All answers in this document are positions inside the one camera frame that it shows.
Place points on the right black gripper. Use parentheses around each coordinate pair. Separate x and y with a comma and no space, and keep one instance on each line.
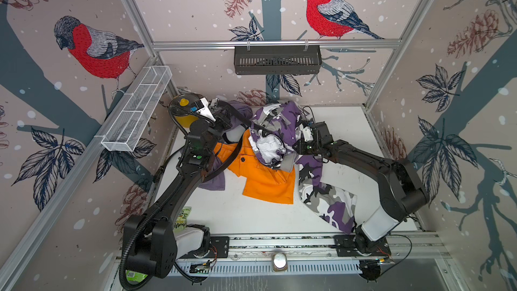
(301,144)

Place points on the purple camouflage trousers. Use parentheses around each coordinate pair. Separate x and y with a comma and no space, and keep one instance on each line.
(332,204)

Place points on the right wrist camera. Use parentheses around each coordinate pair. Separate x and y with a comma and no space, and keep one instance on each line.
(306,133)

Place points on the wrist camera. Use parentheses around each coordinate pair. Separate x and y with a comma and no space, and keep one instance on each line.
(201,107)
(306,133)

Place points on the orange trousers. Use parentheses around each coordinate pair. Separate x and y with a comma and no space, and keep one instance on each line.
(262,183)

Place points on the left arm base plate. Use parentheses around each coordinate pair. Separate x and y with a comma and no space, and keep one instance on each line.
(219,248)

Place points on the green wipes packet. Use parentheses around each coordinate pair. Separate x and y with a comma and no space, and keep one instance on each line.
(135,277)

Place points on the black belt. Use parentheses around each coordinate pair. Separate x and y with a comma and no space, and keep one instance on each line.
(226,163)
(242,117)

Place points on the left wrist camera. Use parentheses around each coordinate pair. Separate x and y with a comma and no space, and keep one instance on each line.
(201,107)

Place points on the green snack wrapper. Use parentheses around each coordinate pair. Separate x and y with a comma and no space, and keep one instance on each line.
(181,221)

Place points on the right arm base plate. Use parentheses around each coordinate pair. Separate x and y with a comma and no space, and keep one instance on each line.
(359,246)

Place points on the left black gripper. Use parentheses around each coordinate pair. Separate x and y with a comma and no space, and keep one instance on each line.
(223,120)

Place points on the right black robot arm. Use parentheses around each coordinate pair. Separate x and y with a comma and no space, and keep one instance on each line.
(401,191)

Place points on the yellow pot with lid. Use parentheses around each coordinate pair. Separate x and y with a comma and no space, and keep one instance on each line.
(183,109)

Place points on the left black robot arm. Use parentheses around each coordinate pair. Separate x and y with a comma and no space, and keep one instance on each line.
(149,244)

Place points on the black hanging basket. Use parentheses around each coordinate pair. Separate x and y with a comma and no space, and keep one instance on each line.
(277,60)

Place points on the lavender purple trousers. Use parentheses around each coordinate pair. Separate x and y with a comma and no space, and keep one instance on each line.
(231,136)

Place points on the white wire mesh shelf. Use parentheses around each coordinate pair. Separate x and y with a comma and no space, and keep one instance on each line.
(129,126)

